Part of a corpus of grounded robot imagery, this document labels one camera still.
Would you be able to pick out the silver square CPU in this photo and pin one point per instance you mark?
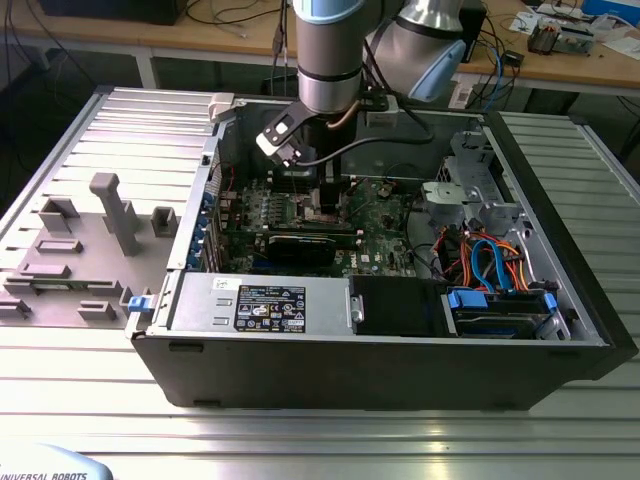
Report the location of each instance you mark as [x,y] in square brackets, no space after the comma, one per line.
[312,210]

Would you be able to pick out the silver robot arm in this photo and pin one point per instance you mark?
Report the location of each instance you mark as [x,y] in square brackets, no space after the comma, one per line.
[327,50]

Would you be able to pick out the black RAM slot white clips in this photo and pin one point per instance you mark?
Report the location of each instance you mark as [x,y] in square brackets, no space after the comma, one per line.
[280,181]
[280,173]

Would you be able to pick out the green RAM stick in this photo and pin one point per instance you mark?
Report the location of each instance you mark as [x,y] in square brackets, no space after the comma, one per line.
[57,286]
[300,229]

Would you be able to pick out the beige plastic case latch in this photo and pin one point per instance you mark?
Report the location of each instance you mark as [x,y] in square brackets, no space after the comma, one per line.
[220,107]

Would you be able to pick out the green motherboard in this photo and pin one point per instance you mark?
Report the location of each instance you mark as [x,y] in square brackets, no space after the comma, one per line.
[380,225]

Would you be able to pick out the black graphics card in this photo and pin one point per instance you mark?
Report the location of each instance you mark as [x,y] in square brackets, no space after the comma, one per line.
[300,252]

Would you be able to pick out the wooden desk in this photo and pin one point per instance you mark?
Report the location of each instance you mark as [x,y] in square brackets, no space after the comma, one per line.
[225,37]

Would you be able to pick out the silver metal drive cage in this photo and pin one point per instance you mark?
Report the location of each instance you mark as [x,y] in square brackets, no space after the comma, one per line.
[445,197]

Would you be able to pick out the white label tag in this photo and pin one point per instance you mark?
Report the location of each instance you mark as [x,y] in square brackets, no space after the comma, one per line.
[460,95]

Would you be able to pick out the tall black box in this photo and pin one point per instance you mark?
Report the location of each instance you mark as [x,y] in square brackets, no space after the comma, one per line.
[479,30]

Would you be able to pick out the grey power supply unit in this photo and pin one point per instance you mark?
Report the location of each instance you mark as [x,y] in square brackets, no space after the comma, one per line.
[200,305]

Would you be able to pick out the small black box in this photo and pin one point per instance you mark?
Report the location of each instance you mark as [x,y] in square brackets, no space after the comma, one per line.
[512,57]

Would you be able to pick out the hard disk in blue carrier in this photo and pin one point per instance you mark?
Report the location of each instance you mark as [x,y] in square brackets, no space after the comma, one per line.
[467,301]

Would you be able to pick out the black open PC case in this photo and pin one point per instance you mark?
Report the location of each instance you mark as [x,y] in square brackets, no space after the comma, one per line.
[350,370]

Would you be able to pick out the blue plastic case latch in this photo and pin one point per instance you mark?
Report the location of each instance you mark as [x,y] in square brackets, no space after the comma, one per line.
[140,305]

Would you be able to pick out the metal heat sink cooler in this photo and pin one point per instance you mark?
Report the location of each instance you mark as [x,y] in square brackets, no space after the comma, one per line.
[542,40]

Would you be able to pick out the black equipment box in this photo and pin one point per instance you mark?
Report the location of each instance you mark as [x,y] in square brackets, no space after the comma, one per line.
[100,10]

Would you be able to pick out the grey plastic parts rack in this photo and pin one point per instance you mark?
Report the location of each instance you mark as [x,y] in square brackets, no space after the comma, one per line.
[75,265]

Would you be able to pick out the grey metal device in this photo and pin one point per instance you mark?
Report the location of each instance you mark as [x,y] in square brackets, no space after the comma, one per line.
[575,42]

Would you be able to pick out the blue cardboard box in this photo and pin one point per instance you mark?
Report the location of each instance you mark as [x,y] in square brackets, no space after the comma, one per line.
[610,7]

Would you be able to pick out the white paper sheet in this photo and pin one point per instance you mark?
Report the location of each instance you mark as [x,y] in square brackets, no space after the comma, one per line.
[625,47]

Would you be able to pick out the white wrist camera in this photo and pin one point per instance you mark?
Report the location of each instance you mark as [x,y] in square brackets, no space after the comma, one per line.
[275,142]

